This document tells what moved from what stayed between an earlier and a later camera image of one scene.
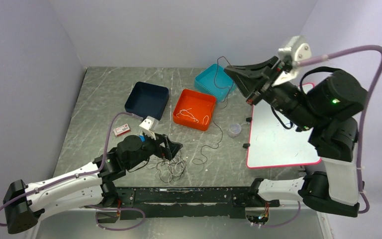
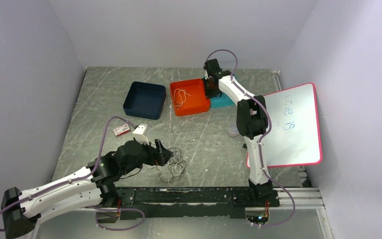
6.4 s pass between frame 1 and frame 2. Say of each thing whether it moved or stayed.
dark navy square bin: stayed
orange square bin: moved
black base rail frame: stayed
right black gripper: moved
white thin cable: moved
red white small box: stayed
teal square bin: moved
